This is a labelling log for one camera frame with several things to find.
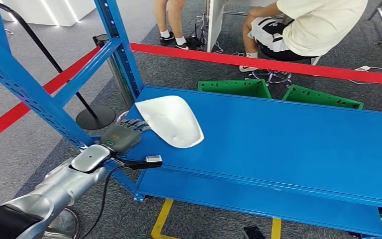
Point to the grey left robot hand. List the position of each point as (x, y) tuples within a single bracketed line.
[(121, 137)]

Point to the white curved plastic shell part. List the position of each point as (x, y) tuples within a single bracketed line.
[(174, 122)]

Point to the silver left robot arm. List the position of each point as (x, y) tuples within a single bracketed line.
[(62, 184)]

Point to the blue metal shelf rack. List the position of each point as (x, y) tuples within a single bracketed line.
[(29, 89)]

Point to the blue metal shelf board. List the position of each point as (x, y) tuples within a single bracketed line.
[(276, 142), (243, 204)]

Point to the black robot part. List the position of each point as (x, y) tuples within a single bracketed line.
[(253, 233)]

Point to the red barrier belt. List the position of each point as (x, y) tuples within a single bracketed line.
[(9, 117), (276, 65)]

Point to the black floor device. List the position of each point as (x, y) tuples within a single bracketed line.
[(194, 42)]

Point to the standing person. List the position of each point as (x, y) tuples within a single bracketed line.
[(177, 16)]

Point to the white desk panel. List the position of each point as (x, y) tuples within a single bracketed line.
[(215, 26)]

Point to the black stool chrome base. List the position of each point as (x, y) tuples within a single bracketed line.
[(271, 77)]

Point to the seated person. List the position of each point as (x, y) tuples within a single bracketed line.
[(319, 26)]

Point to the white power strip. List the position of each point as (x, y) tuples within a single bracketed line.
[(362, 68)]

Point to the thin black post round base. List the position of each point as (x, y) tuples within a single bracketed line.
[(95, 118)]

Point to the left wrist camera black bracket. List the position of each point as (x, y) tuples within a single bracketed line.
[(153, 159)]

